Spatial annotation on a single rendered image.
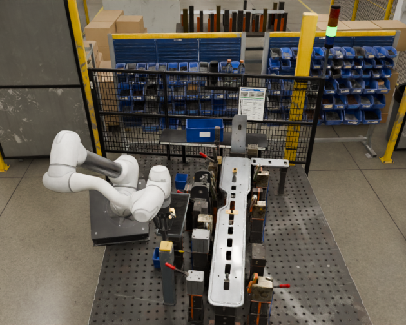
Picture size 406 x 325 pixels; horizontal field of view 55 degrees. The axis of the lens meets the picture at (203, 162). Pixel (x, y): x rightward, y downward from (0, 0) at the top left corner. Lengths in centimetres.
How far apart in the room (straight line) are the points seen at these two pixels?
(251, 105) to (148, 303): 174
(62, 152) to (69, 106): 248
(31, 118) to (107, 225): 226
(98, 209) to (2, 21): 232
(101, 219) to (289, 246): 131
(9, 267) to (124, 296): 164
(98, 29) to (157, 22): 268
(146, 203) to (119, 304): 97
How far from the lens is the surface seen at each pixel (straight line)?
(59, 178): 210
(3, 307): 368
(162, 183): 180
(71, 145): 213
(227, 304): 211
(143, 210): 169
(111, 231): 280
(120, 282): 262
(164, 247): 214
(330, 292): 266
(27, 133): 490
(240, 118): 302
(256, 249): 232
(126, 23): 690
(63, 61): 437
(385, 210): 454
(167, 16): 902
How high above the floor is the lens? 269
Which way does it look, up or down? 34 degrees down
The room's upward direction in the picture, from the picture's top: straight up
